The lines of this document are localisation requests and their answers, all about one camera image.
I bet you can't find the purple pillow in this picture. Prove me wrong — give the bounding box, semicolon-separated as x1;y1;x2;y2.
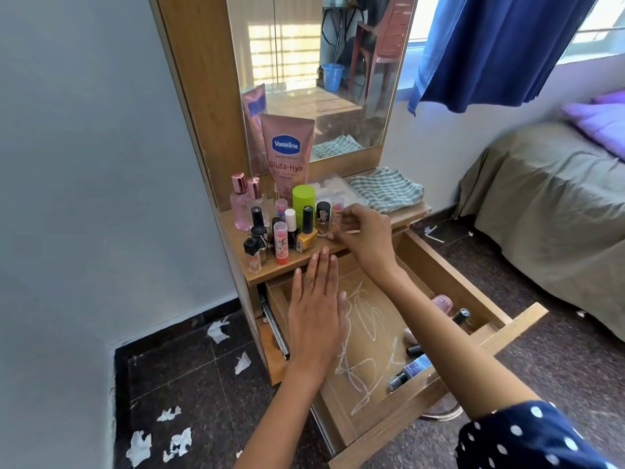
561;90;625;161

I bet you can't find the green capped bottle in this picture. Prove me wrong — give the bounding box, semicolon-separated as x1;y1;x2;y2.
292;185;317;231

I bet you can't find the pink perfume bottle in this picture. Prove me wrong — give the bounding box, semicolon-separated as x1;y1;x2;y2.
246;177;270;228
230;173;253;233

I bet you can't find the clear plastic cotton box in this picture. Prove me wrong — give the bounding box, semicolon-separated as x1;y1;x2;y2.
312;173;370;209

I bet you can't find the window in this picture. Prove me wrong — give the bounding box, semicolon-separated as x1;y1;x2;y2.
396;0;625;103

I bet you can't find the wooden dressing table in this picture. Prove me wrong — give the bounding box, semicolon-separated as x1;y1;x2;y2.
148;0;550;469

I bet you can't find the person's right forearm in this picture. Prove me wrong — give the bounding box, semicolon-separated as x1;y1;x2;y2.
368;263;540;421

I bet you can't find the metal drawer slide rail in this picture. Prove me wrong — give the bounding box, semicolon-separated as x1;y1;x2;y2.
259;294;292;361

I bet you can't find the person's left hand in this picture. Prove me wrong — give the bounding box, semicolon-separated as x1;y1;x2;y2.
287;246;351;371

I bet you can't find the dressing table mirror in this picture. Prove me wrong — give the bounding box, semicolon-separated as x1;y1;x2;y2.
226;0;420;165

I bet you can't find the dark glitter label tube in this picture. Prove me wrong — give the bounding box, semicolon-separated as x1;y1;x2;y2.
388;354;433;391

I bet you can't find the chrome stool ring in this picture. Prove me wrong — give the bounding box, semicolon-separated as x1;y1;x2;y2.
419;402;464;423

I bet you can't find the cluster of small cosmetic bottles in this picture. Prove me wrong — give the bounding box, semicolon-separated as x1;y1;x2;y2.
242;197;333;275

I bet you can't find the bed with olive sheet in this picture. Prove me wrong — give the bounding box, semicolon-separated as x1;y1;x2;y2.
455;121;625;341

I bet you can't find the navy polka dot sleeve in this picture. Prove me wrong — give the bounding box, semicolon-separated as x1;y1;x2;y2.
455;400;622;469

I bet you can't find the green checked cloth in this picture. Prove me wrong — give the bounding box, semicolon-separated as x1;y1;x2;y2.
349;166;425;214

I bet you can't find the person's left forearm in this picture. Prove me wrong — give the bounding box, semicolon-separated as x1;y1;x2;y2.
233;359;342;469

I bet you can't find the person's right hand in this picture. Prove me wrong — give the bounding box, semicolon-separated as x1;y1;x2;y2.
327;204;400;285

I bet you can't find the blue curtain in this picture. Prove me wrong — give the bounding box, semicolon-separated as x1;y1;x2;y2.
407;0;600;116

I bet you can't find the pink lotion tube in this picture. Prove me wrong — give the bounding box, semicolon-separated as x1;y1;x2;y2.
259;113;316;202

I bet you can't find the wooden drawer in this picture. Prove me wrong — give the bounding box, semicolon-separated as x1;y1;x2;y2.
265;229;550;469

